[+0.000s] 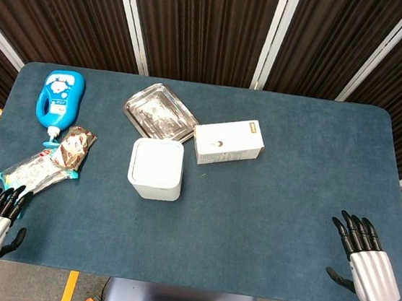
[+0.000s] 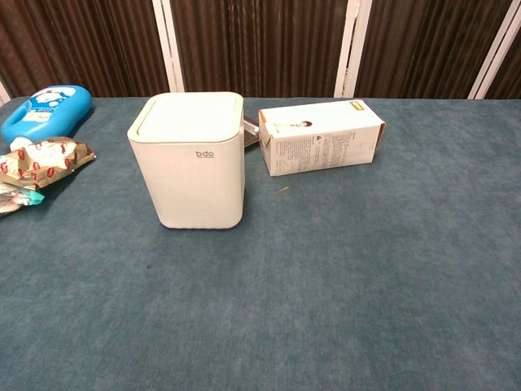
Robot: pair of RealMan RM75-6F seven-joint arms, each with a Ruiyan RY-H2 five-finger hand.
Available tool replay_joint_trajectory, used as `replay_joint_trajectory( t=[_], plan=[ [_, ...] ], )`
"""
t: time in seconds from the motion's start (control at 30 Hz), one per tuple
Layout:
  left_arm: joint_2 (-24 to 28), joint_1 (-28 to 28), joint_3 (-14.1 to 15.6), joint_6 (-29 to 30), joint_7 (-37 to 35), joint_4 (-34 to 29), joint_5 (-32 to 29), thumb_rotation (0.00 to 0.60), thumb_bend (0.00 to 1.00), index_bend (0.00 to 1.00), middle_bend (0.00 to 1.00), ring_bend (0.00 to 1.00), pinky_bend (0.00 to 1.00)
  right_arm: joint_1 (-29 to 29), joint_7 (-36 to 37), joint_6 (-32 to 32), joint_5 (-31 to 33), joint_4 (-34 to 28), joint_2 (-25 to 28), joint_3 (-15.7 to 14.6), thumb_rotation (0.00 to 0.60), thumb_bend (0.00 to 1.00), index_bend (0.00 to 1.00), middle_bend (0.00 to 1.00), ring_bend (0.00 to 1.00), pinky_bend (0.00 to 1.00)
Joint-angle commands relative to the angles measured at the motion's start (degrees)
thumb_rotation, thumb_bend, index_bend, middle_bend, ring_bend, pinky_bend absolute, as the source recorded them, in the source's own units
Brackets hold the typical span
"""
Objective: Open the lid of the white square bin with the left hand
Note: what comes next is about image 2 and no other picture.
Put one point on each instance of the white desktop trash bin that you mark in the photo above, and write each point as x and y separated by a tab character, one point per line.
191	171

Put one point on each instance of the white printed cardboard box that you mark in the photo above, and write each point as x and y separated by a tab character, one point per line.
325	142

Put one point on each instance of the blue-green table cloth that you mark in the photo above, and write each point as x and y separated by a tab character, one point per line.
325	285

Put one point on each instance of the brown folding screen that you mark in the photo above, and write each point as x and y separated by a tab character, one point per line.
260	45

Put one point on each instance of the brown red snack bag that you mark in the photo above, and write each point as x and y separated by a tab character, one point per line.
40	161

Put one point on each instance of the blue detergent bottle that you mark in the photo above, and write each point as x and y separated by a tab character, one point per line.
49	112

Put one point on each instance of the teal white wipes pack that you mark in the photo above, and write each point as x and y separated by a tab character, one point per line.
16	199

